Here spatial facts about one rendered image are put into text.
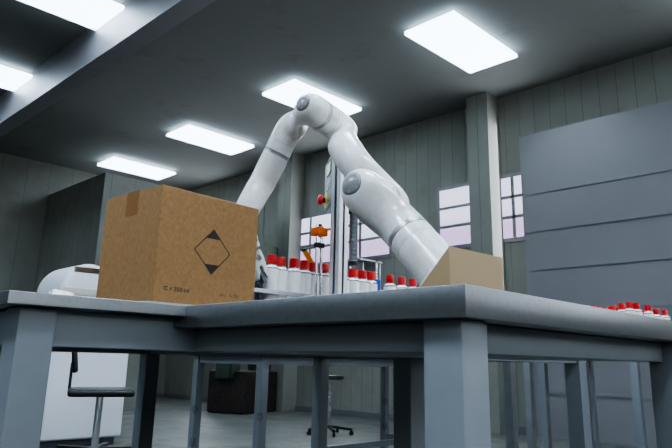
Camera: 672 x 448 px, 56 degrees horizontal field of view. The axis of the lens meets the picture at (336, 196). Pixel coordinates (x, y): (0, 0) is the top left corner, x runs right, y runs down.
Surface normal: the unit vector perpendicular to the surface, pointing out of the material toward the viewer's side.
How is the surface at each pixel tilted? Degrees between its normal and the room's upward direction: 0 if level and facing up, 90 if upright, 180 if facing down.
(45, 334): 90
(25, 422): 90
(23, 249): 90
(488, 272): 90
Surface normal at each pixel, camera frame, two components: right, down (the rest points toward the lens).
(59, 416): 0.71, -0.16
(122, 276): -0.65, -0.21
